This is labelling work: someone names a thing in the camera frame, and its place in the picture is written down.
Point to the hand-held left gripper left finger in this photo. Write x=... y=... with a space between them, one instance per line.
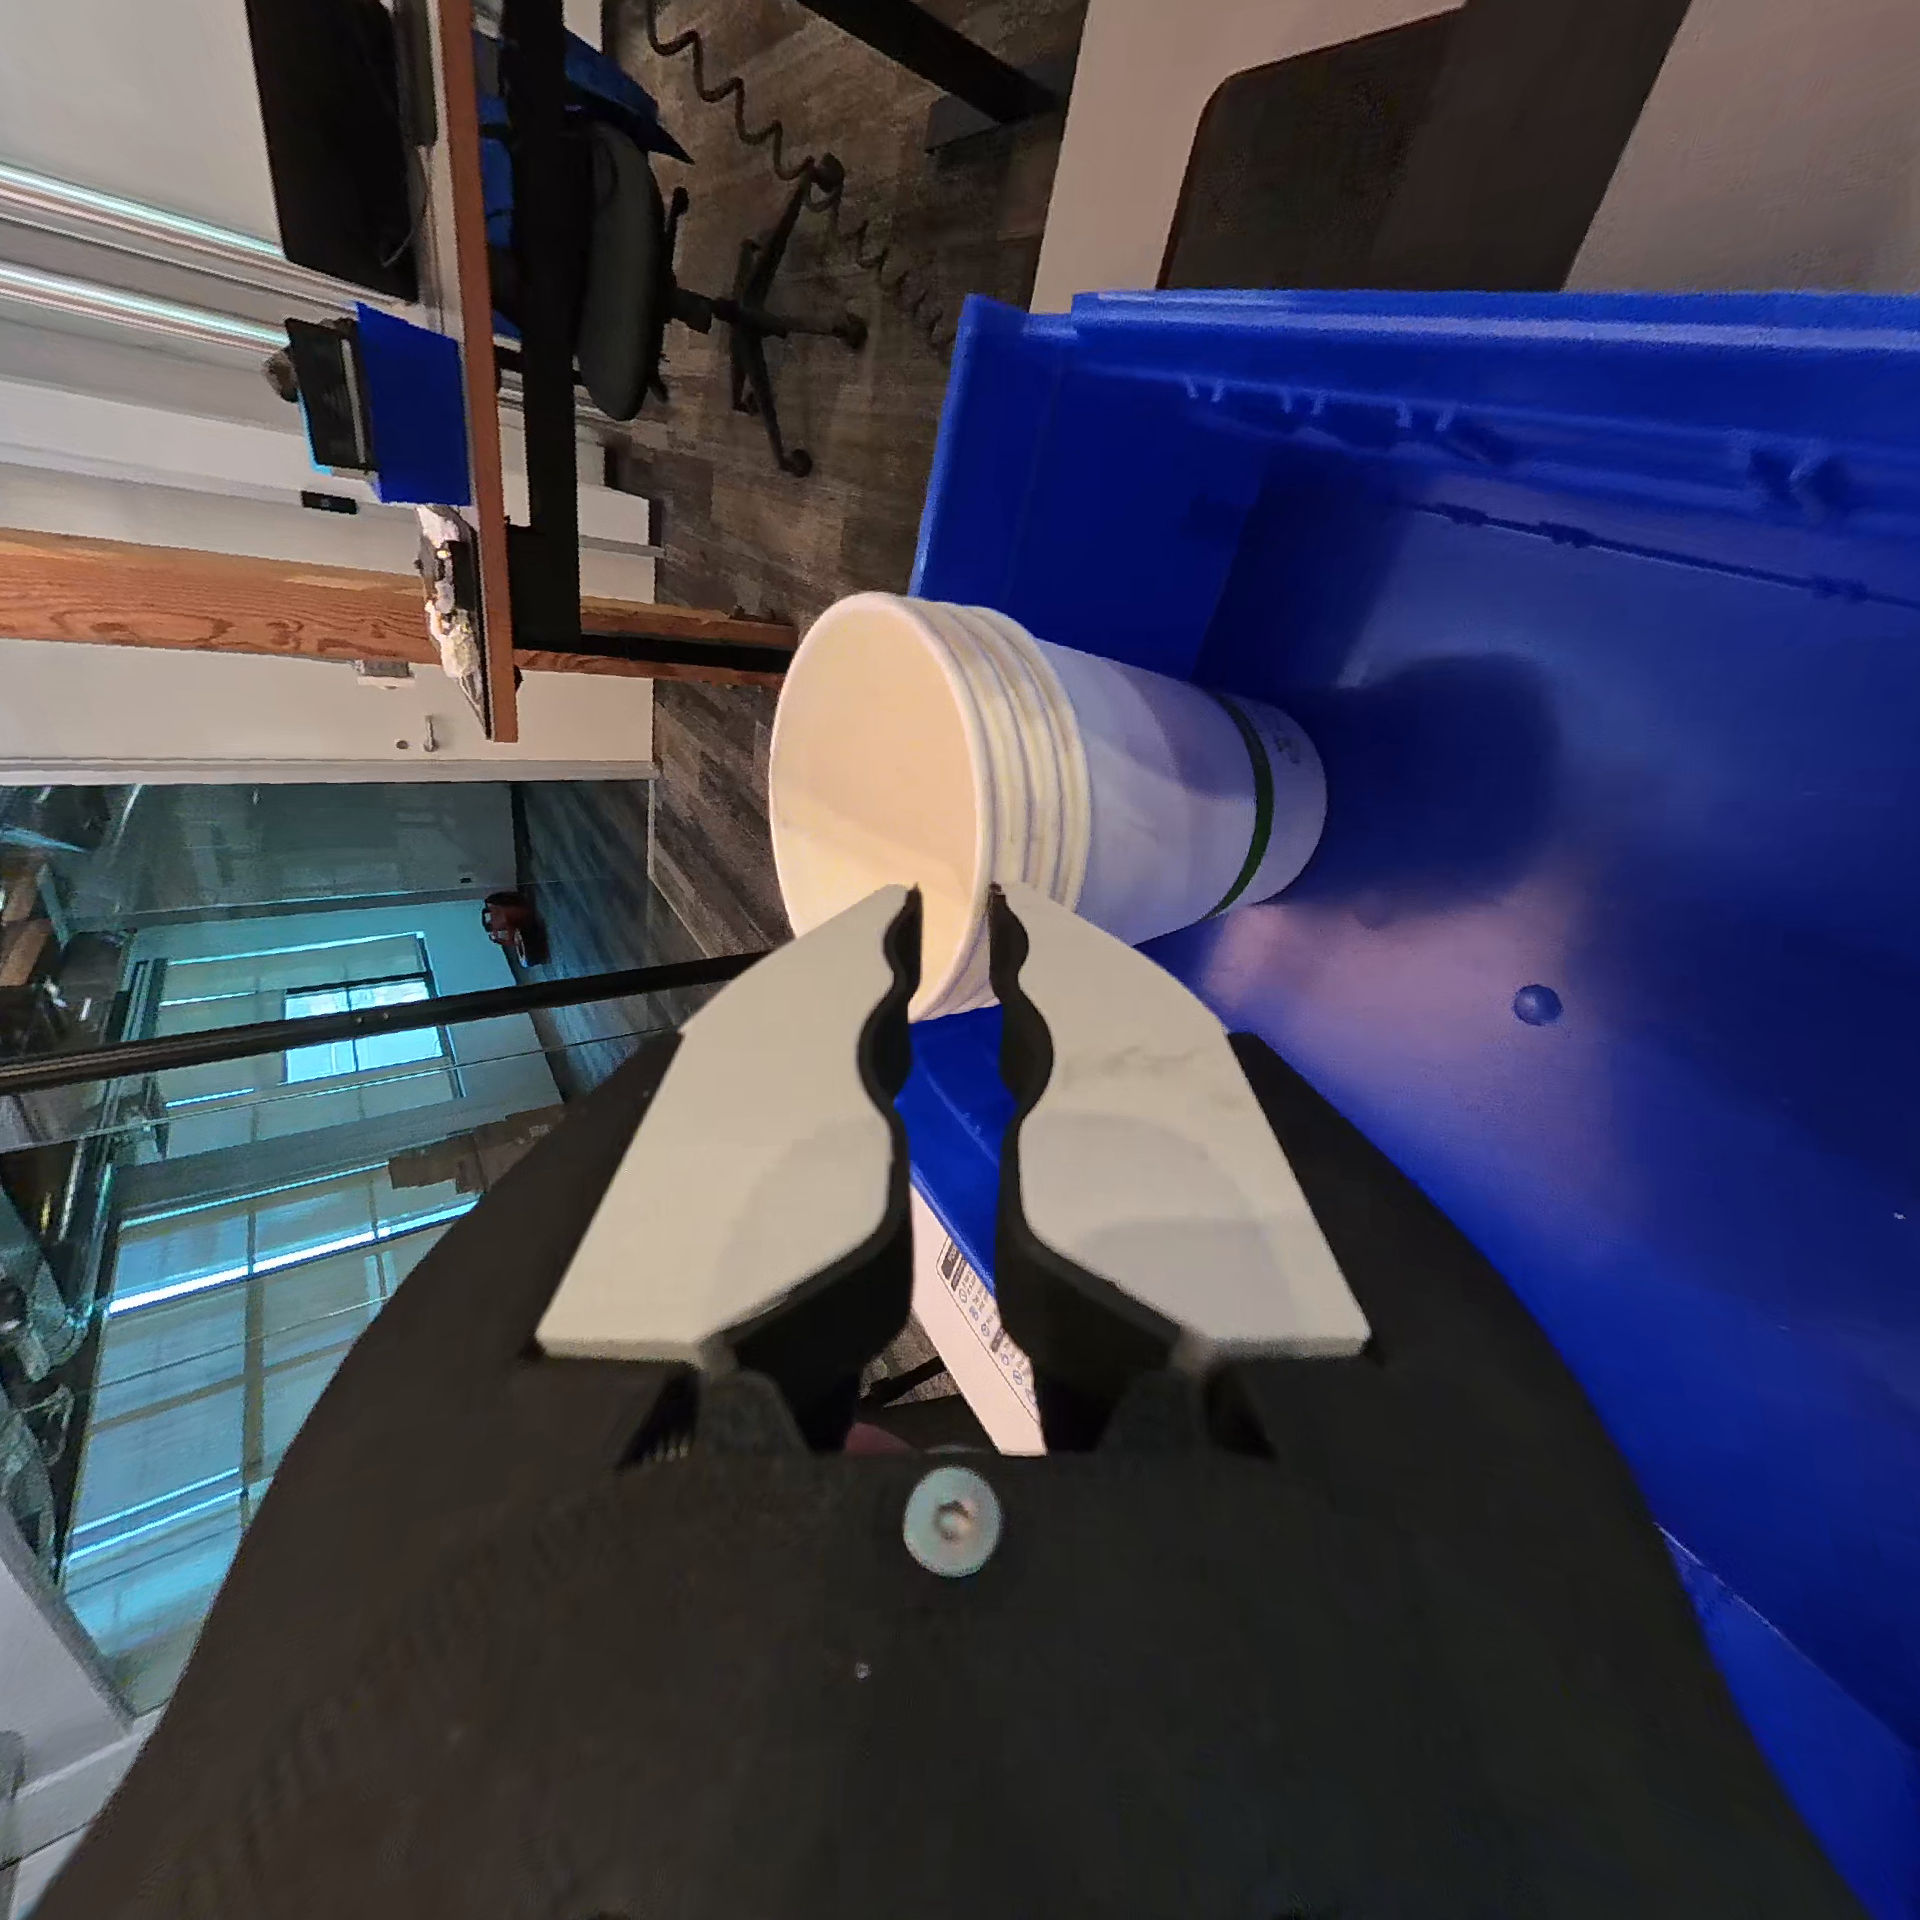
x=735 y=1187

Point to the small blue plastic bin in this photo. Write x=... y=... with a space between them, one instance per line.
x=414 y=407

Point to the stack of white paper cups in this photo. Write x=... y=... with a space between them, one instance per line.
x=1157 y=797

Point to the silver metal rail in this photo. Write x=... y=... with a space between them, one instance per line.
x=122 y=198
x=122 y=298

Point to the black desk frame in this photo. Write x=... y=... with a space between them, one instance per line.
x=543 y=450

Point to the wooden post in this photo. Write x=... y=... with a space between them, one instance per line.
x=180 y=609

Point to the black office chair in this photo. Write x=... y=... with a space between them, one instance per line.
x=624 y=302

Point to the black monitor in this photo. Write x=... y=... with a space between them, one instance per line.
x=330 y=150

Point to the brown wooden desk top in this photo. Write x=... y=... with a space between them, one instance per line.
x=473 y=377

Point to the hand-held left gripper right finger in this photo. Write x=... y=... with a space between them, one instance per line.
x=1185 y=1187

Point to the white printed paper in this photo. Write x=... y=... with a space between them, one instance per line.
x=983 y=1352

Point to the blue cloth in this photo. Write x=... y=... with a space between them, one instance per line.
x=645 y=120

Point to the large blue plastic bin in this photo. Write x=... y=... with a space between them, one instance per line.
x=1652 y=1200

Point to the black pole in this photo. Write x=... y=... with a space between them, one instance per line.
x=377 y=1022

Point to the dark desk mat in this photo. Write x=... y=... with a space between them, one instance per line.
x=1352 y=150

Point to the black tray with white parts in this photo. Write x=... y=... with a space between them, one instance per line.
x=458 y=600

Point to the black device with screen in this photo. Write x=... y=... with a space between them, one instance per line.
x=330 y=398

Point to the glass partition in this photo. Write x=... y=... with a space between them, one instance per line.
x=225 y=840

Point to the red object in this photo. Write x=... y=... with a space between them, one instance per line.
x=515 y=932

